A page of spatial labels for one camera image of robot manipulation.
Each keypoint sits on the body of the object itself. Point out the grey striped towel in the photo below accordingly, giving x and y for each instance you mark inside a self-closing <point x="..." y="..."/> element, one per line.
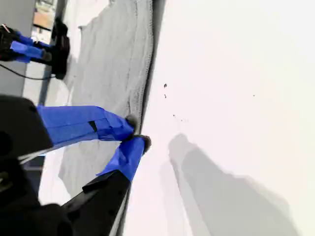
<point x="110" y="61"/>

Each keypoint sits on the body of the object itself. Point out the small brown cardboard box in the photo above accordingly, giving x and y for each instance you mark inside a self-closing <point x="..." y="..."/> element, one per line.
<point x="44" y="18"/>

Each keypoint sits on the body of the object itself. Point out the black camera box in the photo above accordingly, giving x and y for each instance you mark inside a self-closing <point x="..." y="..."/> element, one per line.
<point x="60" y="54"/>

